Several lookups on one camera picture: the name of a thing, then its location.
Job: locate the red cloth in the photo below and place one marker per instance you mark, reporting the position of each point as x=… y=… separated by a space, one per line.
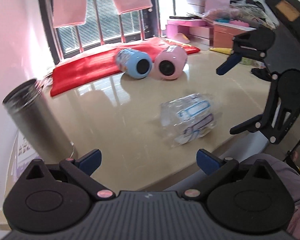
x=99 y=62

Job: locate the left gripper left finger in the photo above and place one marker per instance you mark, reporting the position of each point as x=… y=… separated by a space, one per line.
x=78 y=172

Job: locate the sticker sheets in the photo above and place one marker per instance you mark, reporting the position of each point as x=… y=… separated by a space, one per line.
x=22 y=154

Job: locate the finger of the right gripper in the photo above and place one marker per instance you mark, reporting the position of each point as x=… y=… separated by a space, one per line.
x=253 y=45
x=281 y=111

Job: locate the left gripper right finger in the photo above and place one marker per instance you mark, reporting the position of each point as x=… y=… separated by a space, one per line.
x=218 y=172

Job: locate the pink mug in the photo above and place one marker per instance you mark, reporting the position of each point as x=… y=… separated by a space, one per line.
x=169 y=64

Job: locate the blue mug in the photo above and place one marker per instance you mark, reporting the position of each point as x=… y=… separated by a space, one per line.
x=137 y=64

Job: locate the steel thermos flask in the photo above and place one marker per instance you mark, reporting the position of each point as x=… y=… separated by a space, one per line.
x=28 y=108

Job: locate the metal towel rack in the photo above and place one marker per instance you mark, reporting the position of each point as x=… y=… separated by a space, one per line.
x=104 y=25

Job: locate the left pink hanging towel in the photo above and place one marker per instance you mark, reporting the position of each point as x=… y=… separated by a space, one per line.
x=68 y=12

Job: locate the yellow cone toy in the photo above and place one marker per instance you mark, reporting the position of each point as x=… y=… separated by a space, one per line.
x=226 y=51

